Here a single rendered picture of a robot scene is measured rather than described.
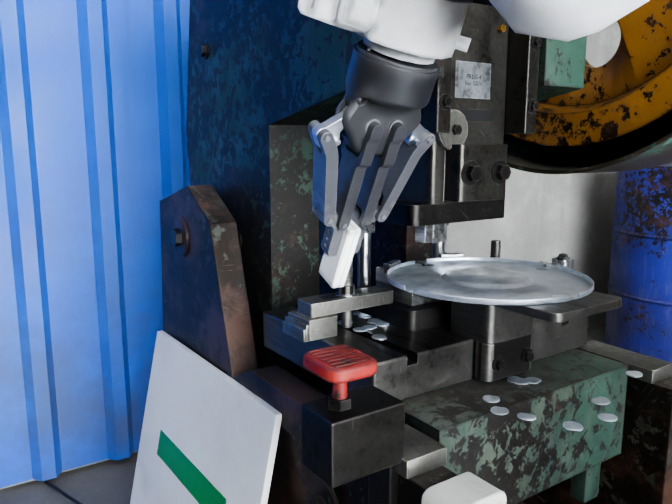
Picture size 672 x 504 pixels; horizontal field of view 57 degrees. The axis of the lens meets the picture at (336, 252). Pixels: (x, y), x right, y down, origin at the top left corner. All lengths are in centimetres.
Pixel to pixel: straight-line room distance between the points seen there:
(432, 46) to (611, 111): 72
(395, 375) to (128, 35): 140
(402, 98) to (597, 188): 297
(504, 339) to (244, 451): 43
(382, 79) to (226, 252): 63
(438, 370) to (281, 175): 41
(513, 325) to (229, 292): 47
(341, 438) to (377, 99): 33
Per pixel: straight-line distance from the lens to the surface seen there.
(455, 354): 88
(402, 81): 52
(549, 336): 103
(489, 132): 96
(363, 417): 65
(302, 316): 88
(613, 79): 124
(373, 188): 58
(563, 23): 42
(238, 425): 103
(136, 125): 193
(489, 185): 93
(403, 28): 50
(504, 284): 87
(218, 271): 108
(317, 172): 56
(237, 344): 108
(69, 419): 204
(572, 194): 329
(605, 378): 101
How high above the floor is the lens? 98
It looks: 10 degrees down
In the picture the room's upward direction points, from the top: straight up
